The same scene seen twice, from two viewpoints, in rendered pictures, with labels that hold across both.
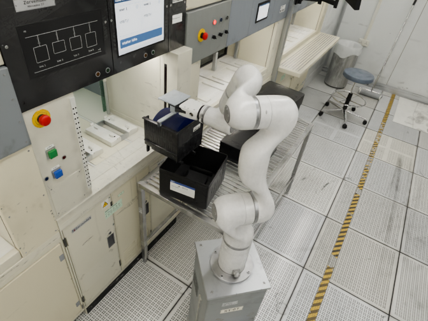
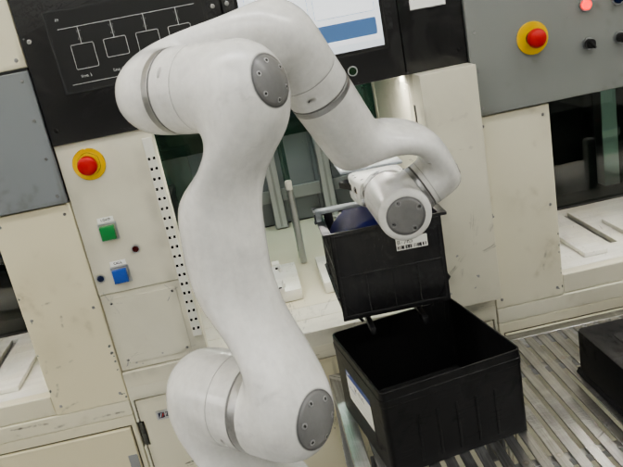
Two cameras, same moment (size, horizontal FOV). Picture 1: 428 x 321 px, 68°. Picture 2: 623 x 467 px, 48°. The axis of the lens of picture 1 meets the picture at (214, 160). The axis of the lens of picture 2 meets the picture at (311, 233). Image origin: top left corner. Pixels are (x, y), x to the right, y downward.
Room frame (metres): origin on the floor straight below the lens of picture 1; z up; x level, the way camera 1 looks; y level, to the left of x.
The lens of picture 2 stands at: (0.51, -0.87, 1.58)
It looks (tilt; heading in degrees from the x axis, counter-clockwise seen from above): 18 degrees down; 60
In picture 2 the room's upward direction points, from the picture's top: 11 degrees counter-clockwise
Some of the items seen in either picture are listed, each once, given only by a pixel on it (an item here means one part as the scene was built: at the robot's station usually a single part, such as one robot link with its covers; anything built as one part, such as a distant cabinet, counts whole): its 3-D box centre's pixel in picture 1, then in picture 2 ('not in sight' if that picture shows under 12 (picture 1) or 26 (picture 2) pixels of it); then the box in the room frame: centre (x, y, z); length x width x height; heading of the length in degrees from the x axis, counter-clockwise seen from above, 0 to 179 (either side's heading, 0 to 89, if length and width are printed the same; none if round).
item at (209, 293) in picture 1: (220, 304); not in sight; (0.80, -0.14, 0.38); 0.28 x 0.28 x 0.76; 18
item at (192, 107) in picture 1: (193, 109); (379, 184); (1.24, 0.12, 1.25); 0.11 x 0.10 x 0.07; 63
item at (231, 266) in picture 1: (234, 251); not in sight; (0.80, -0.14, 0.85); 0.19 x 0.19 x 0.18
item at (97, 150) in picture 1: (73, 151); (260, 285); (1.26, 0.74, 0.89); 0.22 x 0.21 x 0.04; 63
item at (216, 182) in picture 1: (193, 173); (425, 379); (1.26, 0.10, 0.85); 0.28 x 0.28 x 0.17; 73
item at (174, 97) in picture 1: (174, 125); (378, 237); (1.29, 0.22, 1.11); 0.24 x 0.20 x 0.32; 153
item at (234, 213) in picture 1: (234, 220); (241, 435); (0.79, -0.11, 1.07); 0.19 x 0.12 x 0.24; 110
